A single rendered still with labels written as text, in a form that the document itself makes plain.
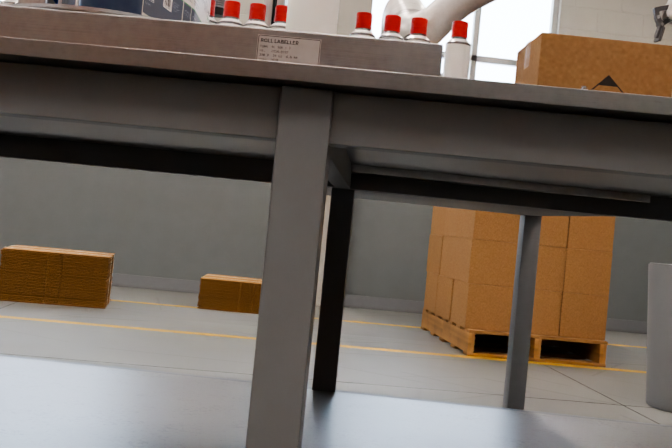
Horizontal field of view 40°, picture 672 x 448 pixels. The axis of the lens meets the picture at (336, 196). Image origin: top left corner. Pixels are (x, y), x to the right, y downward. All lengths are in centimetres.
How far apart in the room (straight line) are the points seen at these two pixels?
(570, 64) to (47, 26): 127
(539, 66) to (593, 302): 349
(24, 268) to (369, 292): 282
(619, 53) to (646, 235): 592
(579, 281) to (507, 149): 440
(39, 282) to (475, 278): 260
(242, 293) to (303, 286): 522
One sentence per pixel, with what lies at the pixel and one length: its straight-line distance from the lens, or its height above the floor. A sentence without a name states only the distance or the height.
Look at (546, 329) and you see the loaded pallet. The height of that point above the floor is 18.
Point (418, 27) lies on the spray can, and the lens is 189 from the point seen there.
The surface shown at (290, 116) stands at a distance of 105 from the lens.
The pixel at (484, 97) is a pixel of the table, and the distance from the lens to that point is 103.
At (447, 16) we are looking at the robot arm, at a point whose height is 123.
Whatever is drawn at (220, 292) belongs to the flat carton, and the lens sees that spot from 628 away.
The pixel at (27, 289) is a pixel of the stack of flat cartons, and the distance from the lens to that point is 591.
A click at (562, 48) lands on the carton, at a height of 109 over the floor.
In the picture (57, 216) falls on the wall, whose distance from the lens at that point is 750.
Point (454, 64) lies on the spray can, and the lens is 187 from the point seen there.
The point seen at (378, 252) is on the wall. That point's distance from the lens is 742.
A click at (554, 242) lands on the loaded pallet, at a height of 67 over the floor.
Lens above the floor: 66
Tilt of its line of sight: 2 degrees up
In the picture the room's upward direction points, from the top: 6 degrees clockwise
